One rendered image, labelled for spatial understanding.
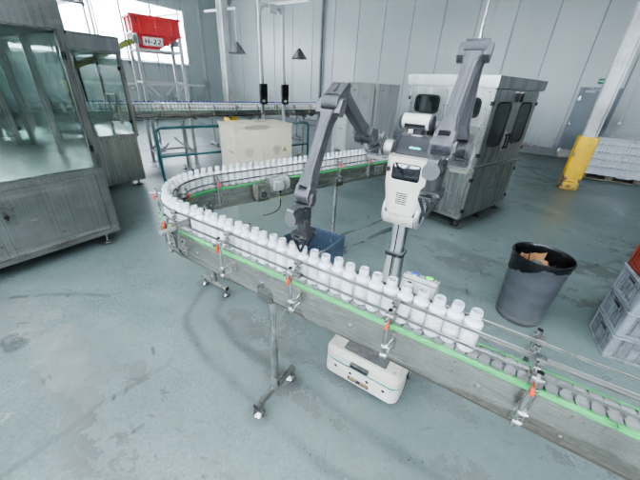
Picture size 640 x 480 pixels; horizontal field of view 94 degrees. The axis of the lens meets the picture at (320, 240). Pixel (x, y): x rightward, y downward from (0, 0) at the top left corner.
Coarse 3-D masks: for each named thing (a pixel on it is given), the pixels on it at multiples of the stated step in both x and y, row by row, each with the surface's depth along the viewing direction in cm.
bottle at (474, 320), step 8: (472, 312) 99; (480, 312) 100; (464, 320) 102; (472, 320) 99; (480, 320) 99; (472, 328) 99; (480, 328) 99; (464, 336) 102; (472, 336) 100; (456, 344) 106; (472, 344) 102
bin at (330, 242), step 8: (288, 232) 192; (320, 232) 202; (328, 232) 199; (288, 240) 194; (312, 240) 209; (320, 240) 205; (328, 240) 201; (336, 240) 197; (344, 240) 194; (312, 248) 211; (320, 248) 207; (328, 248) 177; (336, 248) 187; (336, 256) 191
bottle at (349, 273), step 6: (348, 264) 123; (354, 264) 121; (348, 270) 121; (342, 276) 124; (348, 276) 121; (354, 276) 121; (342, 282) 124; (348, 282) 122; (342, 288) 125; (348, 288) 123; (342, 294) 126; (348, 300) 126
